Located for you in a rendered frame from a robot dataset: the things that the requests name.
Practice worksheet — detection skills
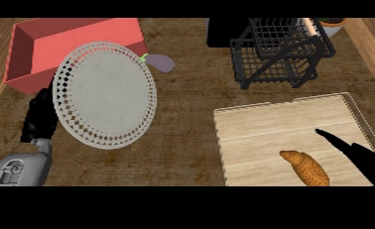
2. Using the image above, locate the golden brown croissant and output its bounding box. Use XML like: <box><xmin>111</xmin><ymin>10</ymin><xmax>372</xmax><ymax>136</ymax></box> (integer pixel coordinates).
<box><xmin>279</xmin><ymin>150</ymin><xmax>331</xmax><ymax>187</ymax></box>

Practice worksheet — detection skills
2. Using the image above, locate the white round perforated placemat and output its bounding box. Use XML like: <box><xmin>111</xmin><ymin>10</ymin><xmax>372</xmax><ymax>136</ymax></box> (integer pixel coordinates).
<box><xmin>52</xmin><ymin>41</ymin><xmax>158</xmax><ymax>151</ymax></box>

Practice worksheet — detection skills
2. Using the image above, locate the black appliance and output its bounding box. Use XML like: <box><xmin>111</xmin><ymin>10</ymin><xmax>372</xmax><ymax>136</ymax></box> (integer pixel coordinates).
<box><xmin>206</xmin><ymin>18</ymin><xmax>256</xmax><ymax>50</ymax></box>

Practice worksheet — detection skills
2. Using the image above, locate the black tiered wire basket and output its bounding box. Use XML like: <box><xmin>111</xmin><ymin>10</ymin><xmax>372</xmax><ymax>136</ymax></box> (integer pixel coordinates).
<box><xmin>229</xmin><ymin>18</ymin><xmax>337</xmax><ymax>90</ymax></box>

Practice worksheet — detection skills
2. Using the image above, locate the pale wooden tray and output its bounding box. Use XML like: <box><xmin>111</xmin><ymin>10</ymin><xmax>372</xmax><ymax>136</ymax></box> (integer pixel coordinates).
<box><xmin>213</xmin><ymin>91</ymin><xmax>375</xmax><ymax>187</ymax></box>

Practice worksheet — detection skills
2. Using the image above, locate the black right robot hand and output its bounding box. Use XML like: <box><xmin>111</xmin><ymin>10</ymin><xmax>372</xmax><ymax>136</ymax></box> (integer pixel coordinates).
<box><xmin>313</xmin><ymin>128</ymin><xmax>375</xmax><ymax>185</ymax></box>

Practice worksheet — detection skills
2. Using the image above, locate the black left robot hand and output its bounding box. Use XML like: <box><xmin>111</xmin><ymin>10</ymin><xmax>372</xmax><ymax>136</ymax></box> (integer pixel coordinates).
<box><xmin>20</xmin><ymin>87</ymin><xmax>61</xmax><ymax>144</ymax></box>

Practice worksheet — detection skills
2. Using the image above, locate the potted plant in white pot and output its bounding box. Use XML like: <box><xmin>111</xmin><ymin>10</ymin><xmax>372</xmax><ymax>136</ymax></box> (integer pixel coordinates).
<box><xmin>313</xmin><ymin>18</ymin><xmax>349</xmax><ymax>39</ymax></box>

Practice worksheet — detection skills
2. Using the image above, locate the red open box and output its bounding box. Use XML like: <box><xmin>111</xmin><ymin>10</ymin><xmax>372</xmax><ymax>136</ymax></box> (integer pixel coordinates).
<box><xmin>2</xmin><ymin>18</ymin><xmax>149</xmax><ymax>96</ymax></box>

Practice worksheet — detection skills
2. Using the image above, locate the purple eggplant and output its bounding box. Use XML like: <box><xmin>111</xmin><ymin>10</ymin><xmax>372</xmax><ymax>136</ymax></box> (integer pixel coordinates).
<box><xmin>139</xmin><ymin>53</ymin><xmax>176</xmax><ymax>74</ymax></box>

